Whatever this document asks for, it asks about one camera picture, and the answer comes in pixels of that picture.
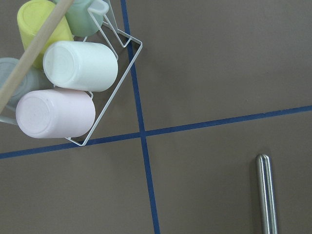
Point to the wooden rack handle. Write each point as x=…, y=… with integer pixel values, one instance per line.
x=31, y=53

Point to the yellow plastic cup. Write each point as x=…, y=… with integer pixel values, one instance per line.
x=30, y=19

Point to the pink plastic cup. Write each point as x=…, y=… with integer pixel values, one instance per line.
x=55, y=113

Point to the steel muddler black tip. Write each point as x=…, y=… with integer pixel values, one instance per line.
x=266, y=194

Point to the grey plastic cup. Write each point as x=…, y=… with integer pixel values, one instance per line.
x=35, y=79

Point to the green plastic cup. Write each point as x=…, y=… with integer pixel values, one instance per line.
x=85, y=17

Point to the white plastic cup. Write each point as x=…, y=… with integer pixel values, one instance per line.
x=77, y=65

